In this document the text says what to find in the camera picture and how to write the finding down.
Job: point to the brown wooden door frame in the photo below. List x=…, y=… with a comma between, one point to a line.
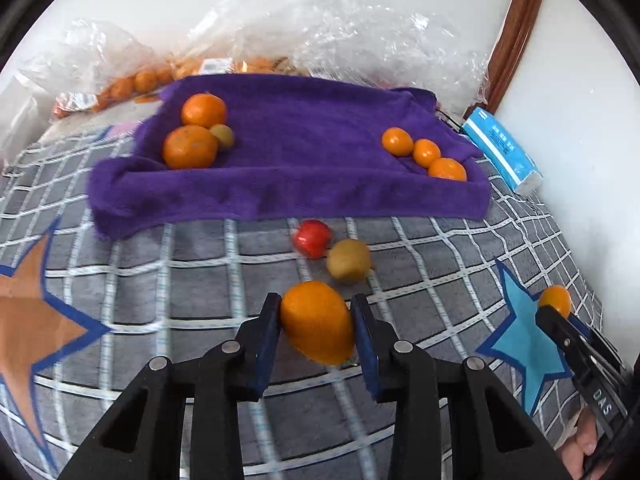
x=520, y=25

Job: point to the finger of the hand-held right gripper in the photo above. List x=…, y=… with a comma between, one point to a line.
x=565, y=337

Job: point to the large clear plastic bag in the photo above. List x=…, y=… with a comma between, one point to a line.
x=360, y=40

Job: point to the blue tissue pack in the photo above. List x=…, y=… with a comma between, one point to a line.
x=500, y=147

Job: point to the yellow-green kiwi fruit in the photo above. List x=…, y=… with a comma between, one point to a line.
x=348, y=260

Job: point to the small green round fruit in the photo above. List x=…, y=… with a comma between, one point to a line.
x=224, y=136

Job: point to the purple towel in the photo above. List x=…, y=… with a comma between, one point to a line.
x=310, y=160

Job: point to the large orange with sticker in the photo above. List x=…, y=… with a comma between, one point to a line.
x=190, y=147

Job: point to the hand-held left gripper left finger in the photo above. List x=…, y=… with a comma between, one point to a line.
x=265, y=347

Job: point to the red tomato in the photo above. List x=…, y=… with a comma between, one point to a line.
x=312, y=237

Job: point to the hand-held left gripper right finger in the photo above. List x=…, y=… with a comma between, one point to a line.
x=367, y=350

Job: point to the small orange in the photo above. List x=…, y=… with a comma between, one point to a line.
x=397, y=141
x=555, y=300
x=426, y=153
x=446, y=170

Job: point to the grey checked bed sheet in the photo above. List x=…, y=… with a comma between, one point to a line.
x=175, y=280

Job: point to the bag of small oranges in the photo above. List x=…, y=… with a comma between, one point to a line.
x=145, y=80

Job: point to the person's right hand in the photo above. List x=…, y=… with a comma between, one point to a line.
x=582, y=442

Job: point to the crumpled clear plastic bag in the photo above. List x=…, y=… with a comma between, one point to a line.
x=85, y=55

